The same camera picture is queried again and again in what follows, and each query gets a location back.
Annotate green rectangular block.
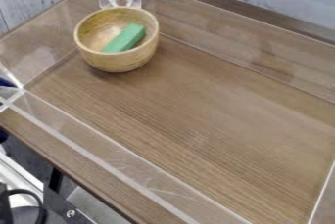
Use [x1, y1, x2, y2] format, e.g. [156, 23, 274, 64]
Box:
[102, 23, 146, 53]

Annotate light wooden bowl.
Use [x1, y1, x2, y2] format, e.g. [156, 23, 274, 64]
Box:
[74, 7, 160, 72]

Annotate clear acrylic tray walls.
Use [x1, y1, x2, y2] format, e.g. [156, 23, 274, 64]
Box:
[0, 0, 335, 224]

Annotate black table leg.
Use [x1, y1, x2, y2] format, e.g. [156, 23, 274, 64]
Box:
[48, 168, 63, 193]

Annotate grey metal base plate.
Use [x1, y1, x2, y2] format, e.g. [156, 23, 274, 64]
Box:
[43, 187, 95, 224]

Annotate black cable loop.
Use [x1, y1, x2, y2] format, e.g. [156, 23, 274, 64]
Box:
[0, 188, 48, 224]

